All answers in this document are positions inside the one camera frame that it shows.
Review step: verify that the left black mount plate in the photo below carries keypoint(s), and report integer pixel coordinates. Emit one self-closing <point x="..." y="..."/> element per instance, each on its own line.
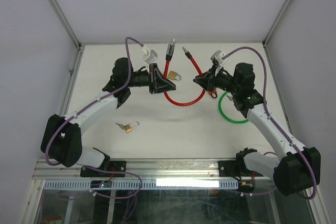
<point x="111" y="166"/>

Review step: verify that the orange black padlock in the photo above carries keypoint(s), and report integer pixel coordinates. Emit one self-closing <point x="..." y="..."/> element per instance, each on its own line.
<point x="213" y="94"/>

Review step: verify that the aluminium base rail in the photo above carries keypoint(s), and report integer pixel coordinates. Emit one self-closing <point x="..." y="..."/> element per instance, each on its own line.
<point x="146" y="168"/>

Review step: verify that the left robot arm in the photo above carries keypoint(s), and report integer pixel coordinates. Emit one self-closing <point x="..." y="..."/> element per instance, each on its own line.
<point x="62" y="140"/>

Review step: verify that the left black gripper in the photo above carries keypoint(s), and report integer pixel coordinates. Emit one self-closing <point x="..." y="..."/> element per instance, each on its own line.
<point x="157" y="83"/>

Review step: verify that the black mount plate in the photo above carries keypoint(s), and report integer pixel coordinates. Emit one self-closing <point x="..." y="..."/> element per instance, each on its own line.
<point x="227" y="168"/>
<point x="111" y="166"/>

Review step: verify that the large brass padlock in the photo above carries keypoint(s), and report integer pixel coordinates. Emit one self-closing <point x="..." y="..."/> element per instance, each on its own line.
<point x="172" y="75"/>

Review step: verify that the aluminium frame post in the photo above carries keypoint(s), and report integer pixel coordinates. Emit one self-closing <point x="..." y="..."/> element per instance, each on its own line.
<point x="65" y="23"/>
<point x="277" y="21"/>

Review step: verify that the green cable lock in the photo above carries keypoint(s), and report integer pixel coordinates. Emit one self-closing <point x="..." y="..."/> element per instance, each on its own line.
<point x="219" y="106"/>

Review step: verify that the left aluminium frame post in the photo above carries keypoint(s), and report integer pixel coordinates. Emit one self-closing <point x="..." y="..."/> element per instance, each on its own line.
<point x="65" y="23"/>

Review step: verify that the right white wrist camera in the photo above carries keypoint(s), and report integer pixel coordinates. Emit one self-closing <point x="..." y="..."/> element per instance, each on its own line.
<point x="218" y="59"/>

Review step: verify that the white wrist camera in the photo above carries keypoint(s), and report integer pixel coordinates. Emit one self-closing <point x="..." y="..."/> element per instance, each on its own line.
<point x="149" y="57"/>
<point x="218" y="59"/>

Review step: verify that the slotted cable duct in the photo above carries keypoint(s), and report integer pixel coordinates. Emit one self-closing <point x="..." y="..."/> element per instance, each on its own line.
<point x="147" y="184"/>

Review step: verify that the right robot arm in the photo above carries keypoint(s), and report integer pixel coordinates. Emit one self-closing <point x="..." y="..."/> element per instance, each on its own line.
<point x="295" y="167"/>

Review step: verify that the right aluminium frame post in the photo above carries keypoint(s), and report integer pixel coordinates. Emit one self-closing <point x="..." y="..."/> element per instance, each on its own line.
<point x="277" y="21"/>

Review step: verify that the small padlock keys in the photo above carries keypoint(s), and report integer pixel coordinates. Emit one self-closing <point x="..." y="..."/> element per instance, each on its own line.
<point x="121" y="126"/>

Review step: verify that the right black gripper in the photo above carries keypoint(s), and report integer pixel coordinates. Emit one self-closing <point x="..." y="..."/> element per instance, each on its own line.
<point x="207" y="81"/>

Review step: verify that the right black mount plate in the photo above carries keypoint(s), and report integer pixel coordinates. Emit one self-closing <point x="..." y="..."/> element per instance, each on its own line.
<point x="227" y="168"/>

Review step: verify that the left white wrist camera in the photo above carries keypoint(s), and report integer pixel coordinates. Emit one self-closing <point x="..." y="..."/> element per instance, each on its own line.
<point x="149" y="57"/>

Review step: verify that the small brass padlock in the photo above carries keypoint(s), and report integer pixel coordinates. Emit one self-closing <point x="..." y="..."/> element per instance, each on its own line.
<point x="129" y="127"/>

